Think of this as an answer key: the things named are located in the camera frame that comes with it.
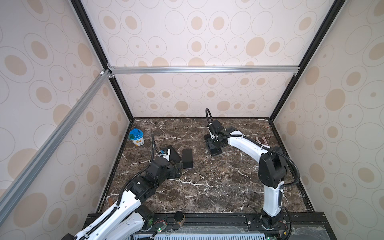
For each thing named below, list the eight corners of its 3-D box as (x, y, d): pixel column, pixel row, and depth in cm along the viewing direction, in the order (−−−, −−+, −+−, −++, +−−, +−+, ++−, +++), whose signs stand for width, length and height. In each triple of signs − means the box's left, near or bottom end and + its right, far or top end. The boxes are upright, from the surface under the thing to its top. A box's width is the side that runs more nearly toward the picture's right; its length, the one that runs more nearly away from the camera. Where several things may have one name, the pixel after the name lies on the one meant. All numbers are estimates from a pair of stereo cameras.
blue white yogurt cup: (132, 147, 105) (127, 137, 96) (135, 138, 110) (130, 128, 102) (143, 147, 105) (138, 137, 96) (145, 138, 110) (141, 128, 102)
